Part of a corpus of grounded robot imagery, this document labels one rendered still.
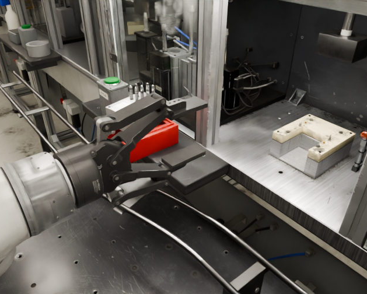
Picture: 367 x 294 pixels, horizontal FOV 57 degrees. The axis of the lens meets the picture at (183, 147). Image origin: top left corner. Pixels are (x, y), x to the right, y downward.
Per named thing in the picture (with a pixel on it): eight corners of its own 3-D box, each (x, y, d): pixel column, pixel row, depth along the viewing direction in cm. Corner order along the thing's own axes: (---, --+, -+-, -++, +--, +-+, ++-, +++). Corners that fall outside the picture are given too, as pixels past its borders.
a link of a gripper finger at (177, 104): (151, 114, 48) (150, 94, 46) (179, 104, 50) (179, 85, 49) (158, 118, 47) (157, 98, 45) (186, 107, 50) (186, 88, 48)
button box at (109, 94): (101, 116, 102) (95, 79, 96) (123, 109, 106) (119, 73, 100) (114, 126, 97) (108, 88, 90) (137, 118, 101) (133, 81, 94)
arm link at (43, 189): (17, 192, 34) (73, 170, 37) (-7, 152, 40) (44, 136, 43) (38, 252, 39) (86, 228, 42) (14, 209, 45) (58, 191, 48)
